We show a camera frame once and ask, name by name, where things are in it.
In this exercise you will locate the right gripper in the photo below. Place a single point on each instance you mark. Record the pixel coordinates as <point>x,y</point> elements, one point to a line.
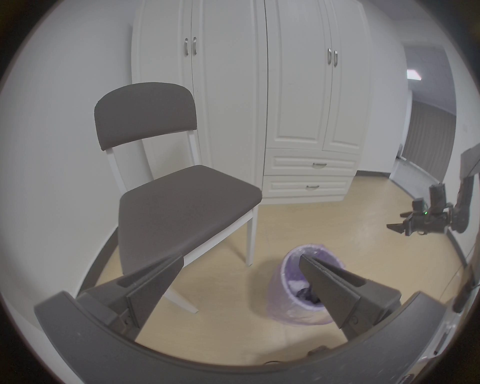
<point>427,223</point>

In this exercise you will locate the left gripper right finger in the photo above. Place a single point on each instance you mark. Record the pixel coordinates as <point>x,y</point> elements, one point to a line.
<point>337,292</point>

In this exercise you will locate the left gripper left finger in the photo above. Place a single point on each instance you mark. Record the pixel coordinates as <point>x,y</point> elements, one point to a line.
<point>150,288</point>

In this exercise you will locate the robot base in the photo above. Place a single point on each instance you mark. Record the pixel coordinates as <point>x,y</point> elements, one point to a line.
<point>448,332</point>

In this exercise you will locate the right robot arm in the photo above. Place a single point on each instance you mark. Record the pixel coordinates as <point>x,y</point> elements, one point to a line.
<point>463,202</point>

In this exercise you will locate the crumpled dark plastic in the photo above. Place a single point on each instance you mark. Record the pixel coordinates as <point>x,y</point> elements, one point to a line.
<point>308,295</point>

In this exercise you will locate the purple plastic bag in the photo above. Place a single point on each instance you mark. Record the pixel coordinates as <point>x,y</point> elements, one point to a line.
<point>288,270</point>

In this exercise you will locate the white trash bin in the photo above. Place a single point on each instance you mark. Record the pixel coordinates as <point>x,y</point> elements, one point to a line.
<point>285,307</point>

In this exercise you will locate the crumpled white paper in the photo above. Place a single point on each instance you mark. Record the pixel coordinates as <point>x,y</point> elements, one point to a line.
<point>295,284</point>

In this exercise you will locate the dark grey white-legged chair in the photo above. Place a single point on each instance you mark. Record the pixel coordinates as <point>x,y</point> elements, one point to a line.
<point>180,210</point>

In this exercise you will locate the grey curtain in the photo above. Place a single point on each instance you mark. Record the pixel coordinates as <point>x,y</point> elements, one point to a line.
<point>431,138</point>

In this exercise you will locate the ceiling light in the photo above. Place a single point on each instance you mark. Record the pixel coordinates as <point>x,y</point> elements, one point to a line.
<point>414,74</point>

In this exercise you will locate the white wardrobe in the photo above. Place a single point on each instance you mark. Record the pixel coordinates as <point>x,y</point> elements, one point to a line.
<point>300,93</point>

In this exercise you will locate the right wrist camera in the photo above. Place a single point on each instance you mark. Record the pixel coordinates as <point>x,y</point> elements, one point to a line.
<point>418,206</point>

